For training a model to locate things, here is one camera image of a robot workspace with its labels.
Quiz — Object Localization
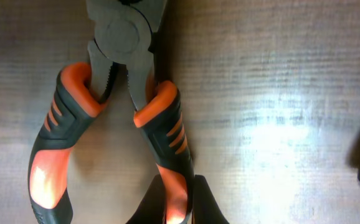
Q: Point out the orange black needle-nose pliers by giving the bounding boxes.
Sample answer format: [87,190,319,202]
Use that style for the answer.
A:
[27,0,194,223]

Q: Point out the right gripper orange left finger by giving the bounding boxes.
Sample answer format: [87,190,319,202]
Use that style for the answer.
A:
[126,175,166,224]

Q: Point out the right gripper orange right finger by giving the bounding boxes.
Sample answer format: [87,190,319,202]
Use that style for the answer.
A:
[192,175,229,224]

